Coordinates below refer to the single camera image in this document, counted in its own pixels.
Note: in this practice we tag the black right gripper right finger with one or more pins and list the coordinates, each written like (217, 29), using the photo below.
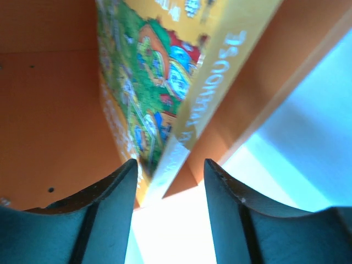
(249, 227)

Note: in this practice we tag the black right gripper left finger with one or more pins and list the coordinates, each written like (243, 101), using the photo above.
(90, 226)

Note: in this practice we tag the orange green treehouse book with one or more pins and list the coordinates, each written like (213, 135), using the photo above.
(165, 66)

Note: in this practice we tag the orange wooden shelf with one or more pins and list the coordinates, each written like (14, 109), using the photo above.
(55, 138)

